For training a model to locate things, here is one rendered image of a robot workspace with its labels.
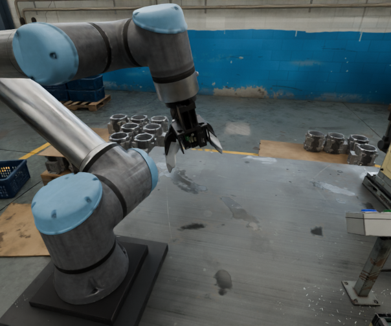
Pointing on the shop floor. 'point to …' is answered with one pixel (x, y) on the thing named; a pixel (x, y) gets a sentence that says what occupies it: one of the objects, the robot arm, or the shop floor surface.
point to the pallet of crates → (73, 96)
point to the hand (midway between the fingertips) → (195, 162)
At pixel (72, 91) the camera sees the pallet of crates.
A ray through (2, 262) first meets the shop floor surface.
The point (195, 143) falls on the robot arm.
